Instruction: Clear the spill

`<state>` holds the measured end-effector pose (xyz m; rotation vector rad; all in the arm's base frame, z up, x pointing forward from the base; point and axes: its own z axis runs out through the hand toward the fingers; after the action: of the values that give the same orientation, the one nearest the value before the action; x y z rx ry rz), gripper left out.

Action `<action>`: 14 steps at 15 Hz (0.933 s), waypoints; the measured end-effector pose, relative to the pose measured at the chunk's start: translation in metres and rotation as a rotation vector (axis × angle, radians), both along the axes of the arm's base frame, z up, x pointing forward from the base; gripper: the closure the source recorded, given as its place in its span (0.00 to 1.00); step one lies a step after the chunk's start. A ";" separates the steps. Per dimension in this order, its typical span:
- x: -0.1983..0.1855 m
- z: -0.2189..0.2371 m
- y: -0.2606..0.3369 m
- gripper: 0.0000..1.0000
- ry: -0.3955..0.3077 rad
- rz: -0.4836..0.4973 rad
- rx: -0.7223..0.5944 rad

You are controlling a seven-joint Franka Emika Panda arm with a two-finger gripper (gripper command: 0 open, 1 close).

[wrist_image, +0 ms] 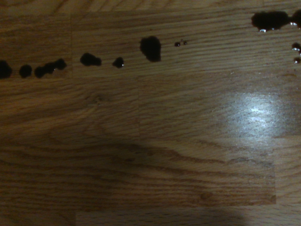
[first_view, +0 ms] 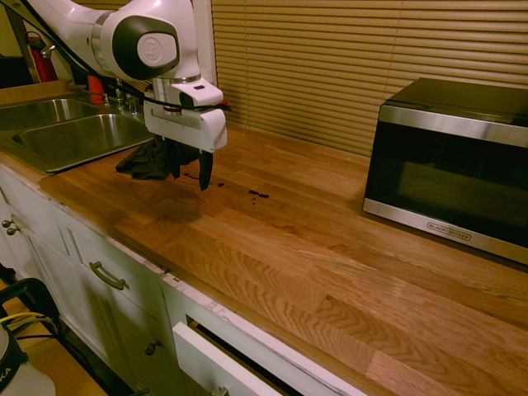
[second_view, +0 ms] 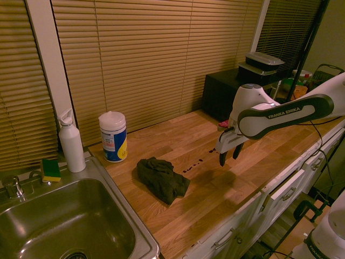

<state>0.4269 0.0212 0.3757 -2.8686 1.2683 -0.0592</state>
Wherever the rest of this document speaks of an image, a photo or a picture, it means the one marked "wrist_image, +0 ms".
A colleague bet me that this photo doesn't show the elongated dark liquid spill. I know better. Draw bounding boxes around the elongated dark liquid spill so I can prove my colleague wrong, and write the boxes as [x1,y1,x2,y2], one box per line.
[34,58,67,79]

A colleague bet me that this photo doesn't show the oval dark liquid puddle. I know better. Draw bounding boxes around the oval dark liquid puddle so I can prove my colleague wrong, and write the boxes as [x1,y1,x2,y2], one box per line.
[140,35,163,63]

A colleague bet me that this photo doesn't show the tiny dark liquid droplets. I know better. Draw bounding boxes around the tiny dark liquid droplets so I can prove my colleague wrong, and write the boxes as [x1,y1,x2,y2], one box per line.
[174,38,188,48]

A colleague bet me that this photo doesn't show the large dark liquid puddle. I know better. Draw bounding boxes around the large dark liquid puddle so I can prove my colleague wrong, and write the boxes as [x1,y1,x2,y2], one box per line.
[251,10,301,33]

